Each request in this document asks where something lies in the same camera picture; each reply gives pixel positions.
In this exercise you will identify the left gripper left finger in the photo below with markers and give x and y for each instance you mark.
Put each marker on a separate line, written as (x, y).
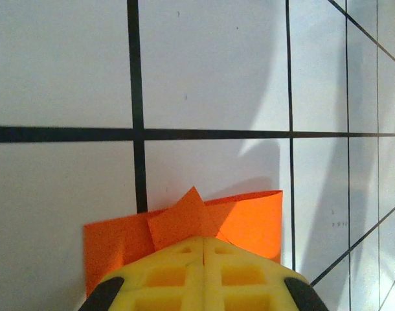
(165, 285)

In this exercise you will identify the orange square paper sheet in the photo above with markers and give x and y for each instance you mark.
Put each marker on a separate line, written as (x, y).
(249, 220)

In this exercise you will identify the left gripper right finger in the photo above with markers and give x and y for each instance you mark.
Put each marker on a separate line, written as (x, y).
(246, 285)

